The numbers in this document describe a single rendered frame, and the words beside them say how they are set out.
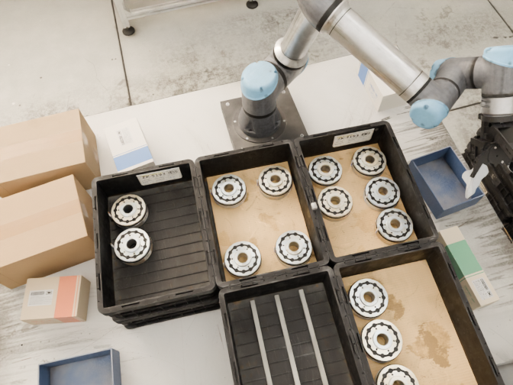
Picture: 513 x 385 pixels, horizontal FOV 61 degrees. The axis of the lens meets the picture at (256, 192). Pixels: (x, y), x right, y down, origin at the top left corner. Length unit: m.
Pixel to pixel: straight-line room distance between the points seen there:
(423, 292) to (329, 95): 0.82
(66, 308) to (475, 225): 1.28
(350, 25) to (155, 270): 0.82
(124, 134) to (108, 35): 1.63
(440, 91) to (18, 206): 1.20
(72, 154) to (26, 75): 1.66
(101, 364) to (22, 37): 2.44
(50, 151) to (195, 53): 1.56
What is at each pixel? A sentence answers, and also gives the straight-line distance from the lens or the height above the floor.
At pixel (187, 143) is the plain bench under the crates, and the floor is 0.70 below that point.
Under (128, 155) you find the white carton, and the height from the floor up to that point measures 0.79.
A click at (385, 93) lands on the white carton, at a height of 0.79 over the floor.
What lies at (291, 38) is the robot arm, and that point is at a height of 1.07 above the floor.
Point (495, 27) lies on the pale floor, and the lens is 3.32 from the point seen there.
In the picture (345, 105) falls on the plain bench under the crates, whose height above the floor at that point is 0.70.
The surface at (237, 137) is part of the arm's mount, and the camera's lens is 1.54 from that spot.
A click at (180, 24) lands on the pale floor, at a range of 3.09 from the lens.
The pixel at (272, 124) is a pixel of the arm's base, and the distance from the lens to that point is 1.51.
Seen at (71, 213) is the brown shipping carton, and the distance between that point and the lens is 1.40.
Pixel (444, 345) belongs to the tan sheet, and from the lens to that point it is 1.28.
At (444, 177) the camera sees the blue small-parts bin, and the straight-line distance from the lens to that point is 1.62.
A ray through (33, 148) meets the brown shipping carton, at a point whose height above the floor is 0.86.
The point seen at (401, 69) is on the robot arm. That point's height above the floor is 1.26.
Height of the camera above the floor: 2.02
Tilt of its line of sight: 63 degrees down
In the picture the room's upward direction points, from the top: 3 degrees counter-clockwise
